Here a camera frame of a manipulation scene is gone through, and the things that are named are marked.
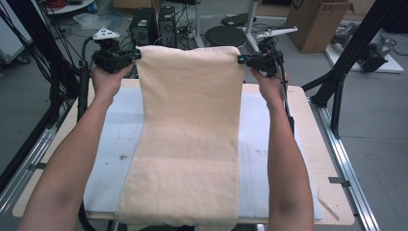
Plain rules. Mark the white floor board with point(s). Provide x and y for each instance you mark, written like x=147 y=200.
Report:
x=393 y=65

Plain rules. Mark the black tape strip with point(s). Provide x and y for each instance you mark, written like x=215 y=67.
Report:
x=339 y=182
x=38 y=166

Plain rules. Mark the cream towel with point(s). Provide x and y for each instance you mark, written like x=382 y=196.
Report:
x=189 y=134

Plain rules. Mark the clear plastic bag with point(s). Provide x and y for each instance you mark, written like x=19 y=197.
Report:
x=89 y=20

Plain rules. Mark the flat black case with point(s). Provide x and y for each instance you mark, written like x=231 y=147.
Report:
x=237 y=20

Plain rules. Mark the white panel on stand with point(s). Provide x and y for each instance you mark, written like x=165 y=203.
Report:
x=11 y=41

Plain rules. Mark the large black computer tower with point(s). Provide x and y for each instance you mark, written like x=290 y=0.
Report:
x=142 y=27

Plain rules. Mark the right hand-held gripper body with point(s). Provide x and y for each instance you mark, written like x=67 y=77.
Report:
x=264 y=61

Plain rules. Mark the white foam mat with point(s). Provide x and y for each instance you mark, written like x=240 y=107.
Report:
x=253 y=144

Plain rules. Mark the aluminium rail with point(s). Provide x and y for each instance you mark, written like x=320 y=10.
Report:
x=349 y=170
x=29 y=163

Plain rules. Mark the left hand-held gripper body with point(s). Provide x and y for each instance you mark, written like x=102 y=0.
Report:
x=112 y=59

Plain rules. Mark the grey and black machine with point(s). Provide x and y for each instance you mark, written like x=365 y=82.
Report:
x=373 y=54

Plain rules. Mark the thin wooden stick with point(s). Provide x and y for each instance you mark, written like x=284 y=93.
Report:
x=328 y=209

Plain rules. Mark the round white table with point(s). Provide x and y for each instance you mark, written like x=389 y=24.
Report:
x=72 y=7

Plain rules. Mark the brown cardboard box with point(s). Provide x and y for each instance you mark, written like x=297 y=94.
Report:
x=316 y=25

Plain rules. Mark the person's left hand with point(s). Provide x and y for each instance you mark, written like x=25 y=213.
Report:
x=107 y=82

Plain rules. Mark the person's right hand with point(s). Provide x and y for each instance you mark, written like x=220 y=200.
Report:
x=271 y=86

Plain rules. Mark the slim black computer tower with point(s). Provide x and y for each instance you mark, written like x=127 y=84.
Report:
x=167 y=27

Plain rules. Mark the white stand leg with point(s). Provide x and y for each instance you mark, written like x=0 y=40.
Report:
x=251 y=19
x=199 y=25

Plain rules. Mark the black round stool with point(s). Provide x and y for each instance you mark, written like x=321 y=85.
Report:
x=224 y=36

